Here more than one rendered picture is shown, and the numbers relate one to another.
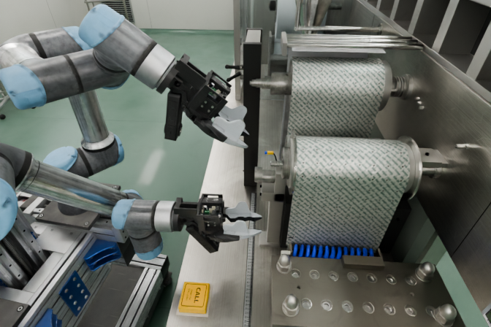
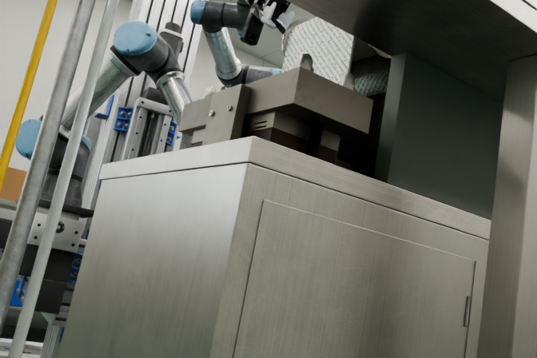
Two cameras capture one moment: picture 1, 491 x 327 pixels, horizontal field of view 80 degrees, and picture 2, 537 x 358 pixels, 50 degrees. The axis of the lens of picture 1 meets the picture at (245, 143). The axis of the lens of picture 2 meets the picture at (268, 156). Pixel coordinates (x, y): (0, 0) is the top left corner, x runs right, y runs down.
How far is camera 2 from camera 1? 151 cm
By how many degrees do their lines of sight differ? 70
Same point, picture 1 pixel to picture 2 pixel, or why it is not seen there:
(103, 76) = (236, 11)
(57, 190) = (176, 95)
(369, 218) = (332, 66)
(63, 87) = (212, 9)
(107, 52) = not seen: outside the picture
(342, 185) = (315, 30)
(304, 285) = not seen: hidden behind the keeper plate
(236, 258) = not seen: hidden behind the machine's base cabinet
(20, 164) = (173, 66)
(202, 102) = not seen: outside the picture
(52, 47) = (254, 69)
